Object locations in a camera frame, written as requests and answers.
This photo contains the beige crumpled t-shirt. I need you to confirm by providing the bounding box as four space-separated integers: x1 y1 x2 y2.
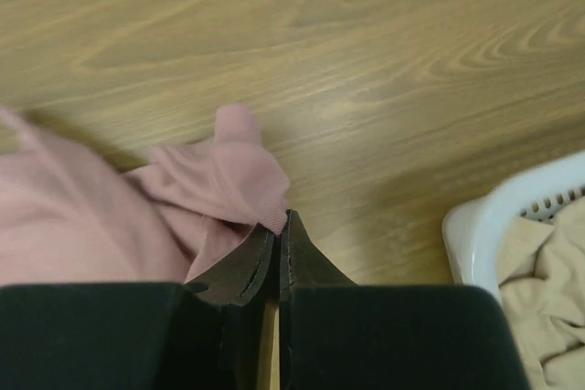
497 200 584 389

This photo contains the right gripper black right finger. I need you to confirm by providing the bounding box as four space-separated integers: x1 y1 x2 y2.
278 209 356 389

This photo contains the white plastic laundry basket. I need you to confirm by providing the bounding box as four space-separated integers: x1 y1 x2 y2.
441 152 584 300

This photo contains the dusty pink printed t-shirt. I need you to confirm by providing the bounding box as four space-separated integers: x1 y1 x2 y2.
1 104 290 285

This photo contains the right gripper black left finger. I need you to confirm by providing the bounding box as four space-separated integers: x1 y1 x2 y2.
186 226 279 389

